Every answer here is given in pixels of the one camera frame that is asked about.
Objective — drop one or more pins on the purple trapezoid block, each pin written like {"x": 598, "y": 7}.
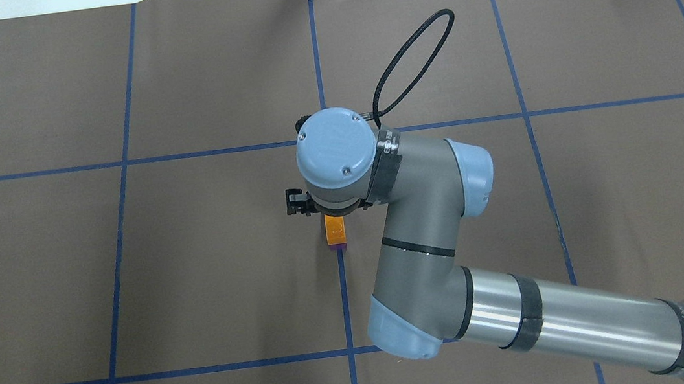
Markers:
{"x": 337, "y": 247}

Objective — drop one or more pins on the orange trapezoid block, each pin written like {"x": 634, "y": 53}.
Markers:
{"x": 334, "y": 229}

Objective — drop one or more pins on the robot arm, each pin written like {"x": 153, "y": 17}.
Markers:
{"x": 553, "y": 239}

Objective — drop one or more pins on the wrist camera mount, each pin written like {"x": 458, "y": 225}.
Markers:
{"x": 299, "y": 202}

